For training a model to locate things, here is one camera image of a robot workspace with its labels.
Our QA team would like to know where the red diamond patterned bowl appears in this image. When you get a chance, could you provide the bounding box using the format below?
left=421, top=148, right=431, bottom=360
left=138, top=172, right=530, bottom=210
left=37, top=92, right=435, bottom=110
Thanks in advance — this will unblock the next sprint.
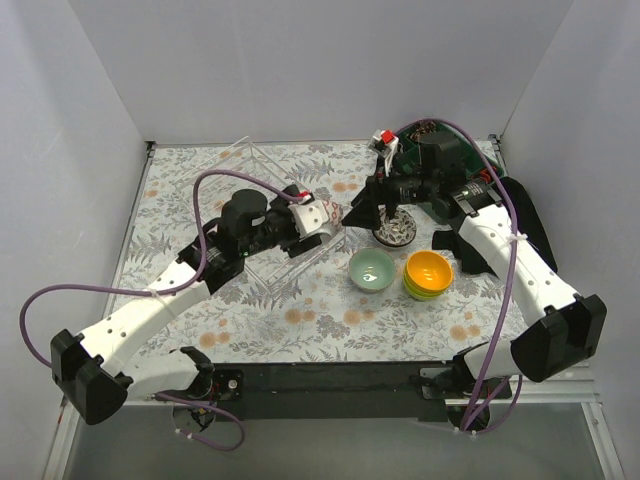
left=322, top=200, right=343, bottom=236

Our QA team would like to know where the pink speckled bowl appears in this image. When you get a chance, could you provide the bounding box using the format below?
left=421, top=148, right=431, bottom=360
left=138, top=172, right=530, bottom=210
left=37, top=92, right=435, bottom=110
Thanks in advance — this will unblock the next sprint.
left=373, top=208, right=417, bottom=248

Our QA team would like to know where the mint green floral bowl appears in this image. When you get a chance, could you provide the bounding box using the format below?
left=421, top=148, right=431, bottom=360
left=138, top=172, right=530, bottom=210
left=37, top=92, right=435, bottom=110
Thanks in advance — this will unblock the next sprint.
left=348, top=248, right=396, bottom=293

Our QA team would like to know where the orange bowl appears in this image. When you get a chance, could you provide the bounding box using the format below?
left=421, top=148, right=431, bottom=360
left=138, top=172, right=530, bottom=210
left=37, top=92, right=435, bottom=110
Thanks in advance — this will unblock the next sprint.
left=405, top=250, right=454, bottom=293

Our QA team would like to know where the white wire dish rack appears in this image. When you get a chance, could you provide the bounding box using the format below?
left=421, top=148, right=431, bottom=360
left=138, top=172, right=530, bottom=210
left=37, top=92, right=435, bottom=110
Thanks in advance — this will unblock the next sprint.
left=173, top=138, right=345, bottom=293

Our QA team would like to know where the lime green bowl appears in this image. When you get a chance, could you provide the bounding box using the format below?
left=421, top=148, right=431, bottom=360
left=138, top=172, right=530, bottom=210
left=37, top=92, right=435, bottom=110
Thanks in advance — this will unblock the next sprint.
left=403, top=277, right=444, bottom=301

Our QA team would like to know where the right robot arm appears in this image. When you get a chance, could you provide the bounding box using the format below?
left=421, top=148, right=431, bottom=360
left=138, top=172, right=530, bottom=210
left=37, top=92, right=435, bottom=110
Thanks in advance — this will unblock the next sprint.
left=343, top=121, right=607, bottom=398

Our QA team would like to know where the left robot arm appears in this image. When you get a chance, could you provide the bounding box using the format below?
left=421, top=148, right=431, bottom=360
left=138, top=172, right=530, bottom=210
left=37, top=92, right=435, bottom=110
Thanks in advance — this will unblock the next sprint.
left=50, top=185, right=342, bottom=425

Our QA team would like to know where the green compartment tray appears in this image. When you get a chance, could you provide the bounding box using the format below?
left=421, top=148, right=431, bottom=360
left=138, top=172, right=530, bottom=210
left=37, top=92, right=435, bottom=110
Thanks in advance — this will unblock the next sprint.
left=387, top=119, right=502, bottom=227

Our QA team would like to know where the black cloth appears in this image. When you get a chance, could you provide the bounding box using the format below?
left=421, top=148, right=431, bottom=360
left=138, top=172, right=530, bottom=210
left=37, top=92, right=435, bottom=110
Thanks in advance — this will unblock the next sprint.
left=432, top=176, right=559, bottom=276

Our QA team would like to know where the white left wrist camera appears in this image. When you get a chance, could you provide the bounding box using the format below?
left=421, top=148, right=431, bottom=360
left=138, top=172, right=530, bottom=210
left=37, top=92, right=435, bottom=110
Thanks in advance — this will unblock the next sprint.
left=289, top=200, right=335, bottom=239

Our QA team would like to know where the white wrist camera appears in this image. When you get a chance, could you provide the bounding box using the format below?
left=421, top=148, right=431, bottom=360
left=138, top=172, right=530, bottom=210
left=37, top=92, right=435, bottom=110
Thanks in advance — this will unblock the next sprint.
left=289, top=200, right=335, bottom=239
left=367, top=130, right=400, bottom=176

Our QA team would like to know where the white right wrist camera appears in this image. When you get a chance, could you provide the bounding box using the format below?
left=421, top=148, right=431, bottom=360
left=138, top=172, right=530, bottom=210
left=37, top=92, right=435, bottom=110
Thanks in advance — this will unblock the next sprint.
left=367, top=130, right=400, bottom=176

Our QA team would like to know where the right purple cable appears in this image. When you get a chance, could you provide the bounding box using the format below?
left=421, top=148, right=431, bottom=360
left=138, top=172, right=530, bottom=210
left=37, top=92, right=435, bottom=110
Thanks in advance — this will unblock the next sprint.
left=397, top=118, right=525, bottom=434

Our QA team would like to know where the purple cable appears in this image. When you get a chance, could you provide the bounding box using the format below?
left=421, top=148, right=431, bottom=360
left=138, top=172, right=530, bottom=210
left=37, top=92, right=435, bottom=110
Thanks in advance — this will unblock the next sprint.
left=397, top=118, right=525, bottom=434
left=19, top=169, right=311, bottom=451

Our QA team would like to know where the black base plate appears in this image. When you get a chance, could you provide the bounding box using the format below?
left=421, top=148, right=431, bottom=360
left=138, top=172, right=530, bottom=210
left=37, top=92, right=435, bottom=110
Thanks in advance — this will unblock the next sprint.
left=183, top=361, right=475, bottom=422

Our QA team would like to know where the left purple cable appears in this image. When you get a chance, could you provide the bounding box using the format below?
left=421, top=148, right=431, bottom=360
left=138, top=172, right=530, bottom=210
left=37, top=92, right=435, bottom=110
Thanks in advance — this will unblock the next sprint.
left=19, top=169, right=311, bottom=451

